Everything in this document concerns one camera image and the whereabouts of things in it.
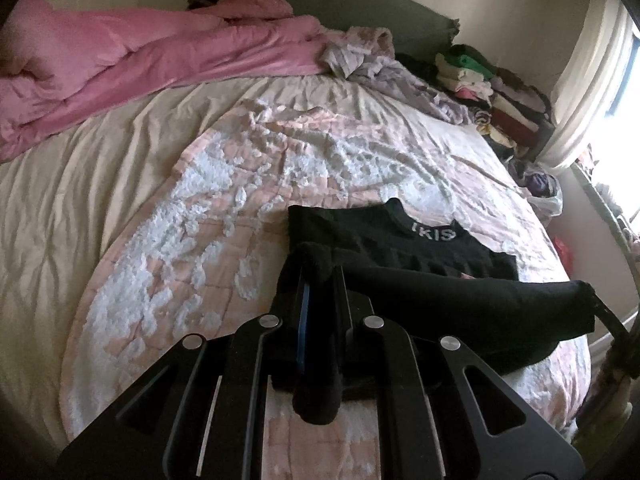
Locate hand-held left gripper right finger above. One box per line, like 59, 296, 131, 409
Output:
332, 265, 586, 480

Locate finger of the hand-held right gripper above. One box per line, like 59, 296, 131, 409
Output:
592, 295, 633, 348

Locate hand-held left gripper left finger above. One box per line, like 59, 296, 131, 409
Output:
56, 280, 313, 480

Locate black sweater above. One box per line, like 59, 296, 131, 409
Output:
270, 197, 598, 426

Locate stack of folded clothes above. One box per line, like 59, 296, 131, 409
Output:
395, 44, 556, 161

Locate red bag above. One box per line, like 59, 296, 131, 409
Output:
552, 237, 576, 276

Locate green windowsill cushion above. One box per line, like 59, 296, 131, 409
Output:
570, 162, 640, 261

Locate white plastic bag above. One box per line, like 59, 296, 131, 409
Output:
507, 157, 563, 218

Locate pink white tufted blanket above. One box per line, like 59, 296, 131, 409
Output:
62, 97, 596, 480

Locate window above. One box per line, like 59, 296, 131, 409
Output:
585, 25, 640, 211

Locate lilac crumpled garment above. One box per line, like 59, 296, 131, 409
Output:
320, 27, 481, 126

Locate cream curtain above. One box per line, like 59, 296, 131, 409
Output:
537, 0, 636, 176

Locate bed with cream sheet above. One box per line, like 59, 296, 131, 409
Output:
0, 72, 596, 480

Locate green padded headboard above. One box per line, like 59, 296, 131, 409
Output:
187, 0, 461, 56

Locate pink duvet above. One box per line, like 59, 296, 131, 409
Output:
0, 0, 351, 163

